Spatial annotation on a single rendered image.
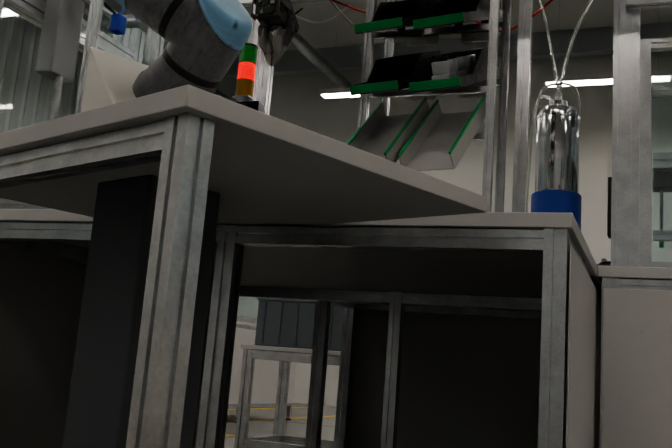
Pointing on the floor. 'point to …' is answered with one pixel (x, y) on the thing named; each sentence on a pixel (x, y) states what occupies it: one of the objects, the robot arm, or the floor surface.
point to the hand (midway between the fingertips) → (273, 61)
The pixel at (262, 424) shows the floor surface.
